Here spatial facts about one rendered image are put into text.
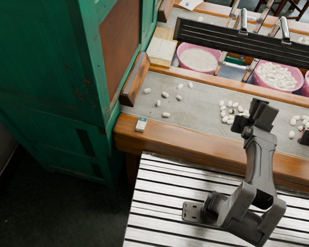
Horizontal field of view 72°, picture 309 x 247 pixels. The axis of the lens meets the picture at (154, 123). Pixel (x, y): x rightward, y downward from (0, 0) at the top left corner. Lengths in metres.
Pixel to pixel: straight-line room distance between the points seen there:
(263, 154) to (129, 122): 0.55
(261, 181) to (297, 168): 0.53
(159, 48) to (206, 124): 0.52
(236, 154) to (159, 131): 0.33
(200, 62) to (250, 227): 0.96
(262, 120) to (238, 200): 0.30
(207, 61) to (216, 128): 0.45
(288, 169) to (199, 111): 0.43
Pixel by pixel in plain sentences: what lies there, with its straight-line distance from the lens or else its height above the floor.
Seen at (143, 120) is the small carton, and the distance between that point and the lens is 0.90.
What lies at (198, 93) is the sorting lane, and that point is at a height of 0.74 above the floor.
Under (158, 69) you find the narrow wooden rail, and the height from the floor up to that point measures 0.76.
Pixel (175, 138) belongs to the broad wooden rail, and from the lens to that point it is 0.89.
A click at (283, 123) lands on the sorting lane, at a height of 0.74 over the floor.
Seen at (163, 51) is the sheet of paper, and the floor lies 0.78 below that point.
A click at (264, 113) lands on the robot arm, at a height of 1.05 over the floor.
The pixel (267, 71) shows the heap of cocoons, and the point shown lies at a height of 0.74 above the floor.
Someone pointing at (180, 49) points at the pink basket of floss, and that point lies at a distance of 1.33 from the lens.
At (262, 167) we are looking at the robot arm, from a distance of 0.56.
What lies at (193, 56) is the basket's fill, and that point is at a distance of 1.31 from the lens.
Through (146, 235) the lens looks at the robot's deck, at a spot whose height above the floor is 0.67.
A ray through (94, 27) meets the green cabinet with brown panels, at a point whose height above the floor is 1.22.
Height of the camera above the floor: 1.53
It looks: 56 degrees down
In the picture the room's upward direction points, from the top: 8 degrees clockwise
